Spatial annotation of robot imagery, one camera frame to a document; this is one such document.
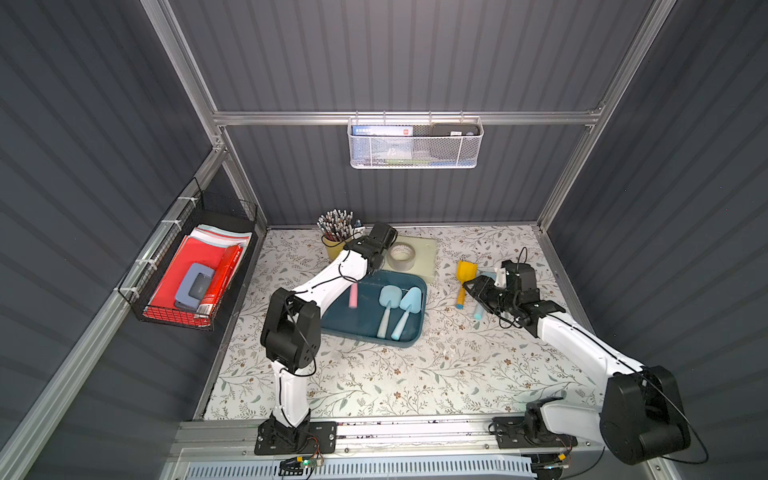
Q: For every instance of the red book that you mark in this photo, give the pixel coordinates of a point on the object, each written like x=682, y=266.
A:
x=222, y=276

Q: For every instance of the yellow toy shovel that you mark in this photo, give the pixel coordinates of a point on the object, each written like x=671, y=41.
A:
x=466, y=271

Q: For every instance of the purple shovel pink handle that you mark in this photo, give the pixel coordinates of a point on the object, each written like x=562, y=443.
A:
x=353, y=296

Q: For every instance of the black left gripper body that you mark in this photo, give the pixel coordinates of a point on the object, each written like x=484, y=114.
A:
x=383, y=235

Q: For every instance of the bundle of pencils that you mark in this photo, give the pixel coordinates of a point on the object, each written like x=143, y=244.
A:
x=336, y=225

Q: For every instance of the yellow pencil cup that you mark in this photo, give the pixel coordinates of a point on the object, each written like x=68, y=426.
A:
x=334, y=245

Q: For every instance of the white mesh wall basket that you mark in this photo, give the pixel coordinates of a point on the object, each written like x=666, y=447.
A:
x=421, y=157

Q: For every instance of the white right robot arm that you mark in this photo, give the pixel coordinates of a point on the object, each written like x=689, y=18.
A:
x=642, y=415

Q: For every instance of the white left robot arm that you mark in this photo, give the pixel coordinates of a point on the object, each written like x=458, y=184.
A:
x=291, y=333

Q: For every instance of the clear tape roll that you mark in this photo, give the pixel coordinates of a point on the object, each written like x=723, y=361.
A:
x=401, y=257

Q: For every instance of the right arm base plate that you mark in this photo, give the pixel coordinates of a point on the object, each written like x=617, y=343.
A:
x=517, y=432

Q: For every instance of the small green circuit board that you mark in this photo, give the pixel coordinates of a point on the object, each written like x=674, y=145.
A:
x=300, y=465

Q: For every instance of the white vent grille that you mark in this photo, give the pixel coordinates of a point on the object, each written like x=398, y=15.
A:
x=489, y=466

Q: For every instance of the black wire side basket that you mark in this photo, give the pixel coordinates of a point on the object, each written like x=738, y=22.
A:
x=201, y=207

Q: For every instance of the pale green flat board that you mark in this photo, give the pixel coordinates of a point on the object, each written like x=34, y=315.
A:
x=426, y=256

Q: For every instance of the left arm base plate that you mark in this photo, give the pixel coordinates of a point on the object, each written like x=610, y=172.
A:
x=274, y=438

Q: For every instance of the grey blue stapler box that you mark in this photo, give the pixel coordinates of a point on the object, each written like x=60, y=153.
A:
x=193, y=287

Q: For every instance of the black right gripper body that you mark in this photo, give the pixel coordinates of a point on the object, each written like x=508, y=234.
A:
x=488, y=294

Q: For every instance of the black device in basket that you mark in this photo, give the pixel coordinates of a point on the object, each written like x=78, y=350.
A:
x=459, y=142

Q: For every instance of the aluminium front rail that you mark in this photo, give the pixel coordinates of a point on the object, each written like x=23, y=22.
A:
x=351, y=435

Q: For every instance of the blue white box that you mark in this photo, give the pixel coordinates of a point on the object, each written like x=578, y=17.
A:
x=373, y=145

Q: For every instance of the red folder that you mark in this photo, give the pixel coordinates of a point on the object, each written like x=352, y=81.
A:
x=204, y=245

